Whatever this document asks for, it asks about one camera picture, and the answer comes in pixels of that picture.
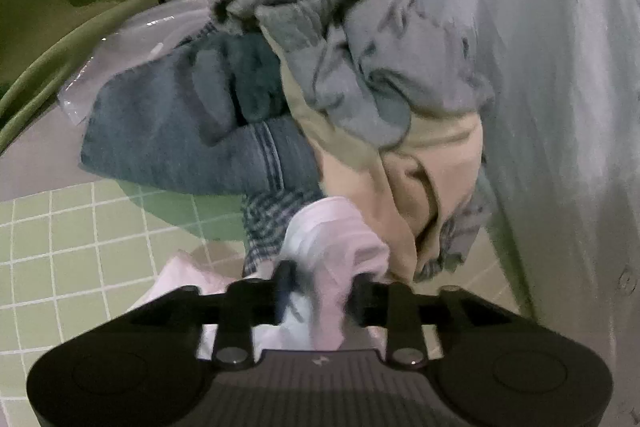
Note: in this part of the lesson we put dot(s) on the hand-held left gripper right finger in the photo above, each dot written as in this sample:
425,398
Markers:
361,302

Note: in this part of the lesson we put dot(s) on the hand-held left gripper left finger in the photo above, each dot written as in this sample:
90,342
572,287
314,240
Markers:
286,292

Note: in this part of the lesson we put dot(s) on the white shirt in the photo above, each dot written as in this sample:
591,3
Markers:
325,232

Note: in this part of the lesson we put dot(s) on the dark plaid shirt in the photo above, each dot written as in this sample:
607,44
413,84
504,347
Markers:
265,217

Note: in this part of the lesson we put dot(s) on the beige garment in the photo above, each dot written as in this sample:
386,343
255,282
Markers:
425,167

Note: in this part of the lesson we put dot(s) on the blue jeans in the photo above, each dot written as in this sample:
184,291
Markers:
165,132

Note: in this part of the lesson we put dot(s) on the grey garment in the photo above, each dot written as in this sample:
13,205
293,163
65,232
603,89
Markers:
325,47

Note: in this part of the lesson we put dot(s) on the clear plastic bag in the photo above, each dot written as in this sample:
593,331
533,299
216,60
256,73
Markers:
125,37

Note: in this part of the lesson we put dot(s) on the light blue carrot print blanket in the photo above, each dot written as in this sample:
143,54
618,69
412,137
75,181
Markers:
550,57

